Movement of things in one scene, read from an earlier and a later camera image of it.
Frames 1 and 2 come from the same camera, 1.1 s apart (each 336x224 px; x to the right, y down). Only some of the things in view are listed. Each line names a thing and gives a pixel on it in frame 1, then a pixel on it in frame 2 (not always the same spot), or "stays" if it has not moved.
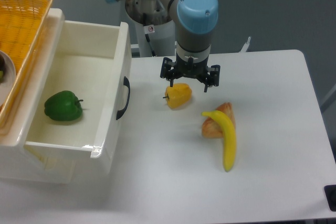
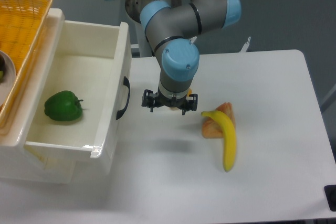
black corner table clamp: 330,193 stays
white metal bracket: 245,46 stays
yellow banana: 229,136 stays
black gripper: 199,70 -> 188,103
